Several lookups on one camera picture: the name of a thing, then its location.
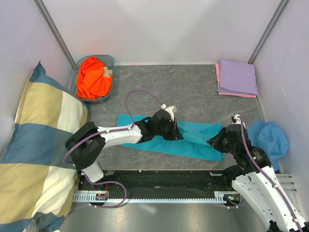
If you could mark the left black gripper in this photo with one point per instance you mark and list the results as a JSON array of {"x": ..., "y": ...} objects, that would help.
[{"x": 175, "y": 134}]

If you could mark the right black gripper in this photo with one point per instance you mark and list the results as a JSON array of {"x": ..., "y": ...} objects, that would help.
[{"x": 215, "y": 141}]

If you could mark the teal t shirt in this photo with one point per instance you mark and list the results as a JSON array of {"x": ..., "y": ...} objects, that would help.
[{"x": 194, "y": 143}]

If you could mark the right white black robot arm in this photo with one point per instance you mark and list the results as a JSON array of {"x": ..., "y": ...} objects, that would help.
[{"x": 254, "y": 178}]

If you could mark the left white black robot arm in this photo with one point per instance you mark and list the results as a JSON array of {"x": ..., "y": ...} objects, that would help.
[{"x": 86, "y": 144}]

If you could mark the blue bucket hat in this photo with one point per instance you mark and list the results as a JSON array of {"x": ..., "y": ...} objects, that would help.
[{"x": 269, "y": 137}]

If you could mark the folded purple t shirt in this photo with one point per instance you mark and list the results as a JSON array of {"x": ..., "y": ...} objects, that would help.
[{"x": 237, "y": 77}]

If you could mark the beige crumpled cloth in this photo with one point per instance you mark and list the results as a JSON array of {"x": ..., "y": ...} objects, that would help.
[{"x": 107, "y": 72}]

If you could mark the folded pink t shirt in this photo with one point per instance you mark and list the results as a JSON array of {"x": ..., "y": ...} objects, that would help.
[{"x": 220, "y": 92}]

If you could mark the orange t shirt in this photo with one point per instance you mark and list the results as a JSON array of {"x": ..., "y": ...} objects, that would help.
[{"x": 90, "y": 83}]

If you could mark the blue plastic laundry basket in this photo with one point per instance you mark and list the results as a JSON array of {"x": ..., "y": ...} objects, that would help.
[{"x": 109, "y": 62}]

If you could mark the blue beige striped pillow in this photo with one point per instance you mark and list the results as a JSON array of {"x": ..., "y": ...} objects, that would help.
[{"x": 35, "y": 185}]

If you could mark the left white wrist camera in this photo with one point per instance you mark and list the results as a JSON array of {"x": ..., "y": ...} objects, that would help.
[{"x": 171, "y": 110}]

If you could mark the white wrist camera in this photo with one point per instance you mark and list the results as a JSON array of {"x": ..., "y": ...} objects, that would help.
[
  {"x": 171, "y": 110},
  {"x": 237, "y": 121}
]

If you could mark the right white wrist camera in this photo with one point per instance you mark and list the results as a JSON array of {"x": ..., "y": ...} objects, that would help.
[{"x": 237, "y": 121}]

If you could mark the grey slotted cable duct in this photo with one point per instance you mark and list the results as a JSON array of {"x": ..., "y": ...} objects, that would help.
[{"x": 95, "y": 197}]

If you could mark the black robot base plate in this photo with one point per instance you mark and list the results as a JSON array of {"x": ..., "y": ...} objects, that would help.
[{"x": 161, "y": 183}]

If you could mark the right aluminium frame post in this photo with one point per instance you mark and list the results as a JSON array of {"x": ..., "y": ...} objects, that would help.
[{"x": 283, "y": 4}]

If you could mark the aluminium frame post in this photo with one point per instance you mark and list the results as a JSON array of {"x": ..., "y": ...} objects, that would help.
[
  {"x": 283, "y": 4},
  {"x": 55, "y": 32}
]

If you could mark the left aluminium frame post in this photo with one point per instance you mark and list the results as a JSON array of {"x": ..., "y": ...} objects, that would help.
[{"x": 55, "y": 32}]

